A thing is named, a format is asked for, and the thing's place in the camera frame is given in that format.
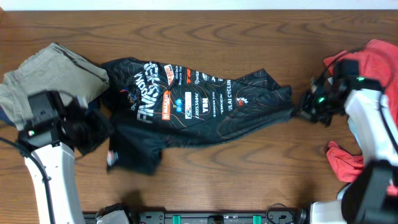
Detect red shirt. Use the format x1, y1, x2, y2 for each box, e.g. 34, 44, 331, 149
323, 39, 397, 183

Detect folded navy garment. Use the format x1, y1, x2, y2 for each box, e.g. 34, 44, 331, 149
0, 107, 16, 127

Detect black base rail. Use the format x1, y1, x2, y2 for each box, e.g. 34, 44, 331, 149
83, 203, 310, 224

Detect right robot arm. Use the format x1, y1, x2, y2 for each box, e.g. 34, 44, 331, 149
295, 59, 397, 223

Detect black cycling jersey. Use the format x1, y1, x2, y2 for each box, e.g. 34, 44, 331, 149
103, 57, 293, 175

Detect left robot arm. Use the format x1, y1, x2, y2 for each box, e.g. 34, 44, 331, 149
17, 90, 113, 223

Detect folded khaki trousers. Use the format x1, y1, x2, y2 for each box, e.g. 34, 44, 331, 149
1, 43, 109, 130

